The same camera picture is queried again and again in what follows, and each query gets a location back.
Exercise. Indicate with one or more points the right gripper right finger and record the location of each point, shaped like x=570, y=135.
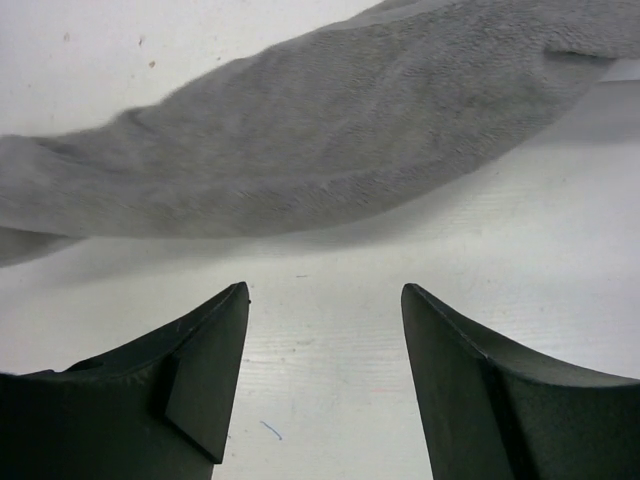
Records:
x=492, y=408

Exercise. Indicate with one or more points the grey towel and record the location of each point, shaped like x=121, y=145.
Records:
x=339, y=124

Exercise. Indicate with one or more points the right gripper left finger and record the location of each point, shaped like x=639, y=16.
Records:
x=158, y=407

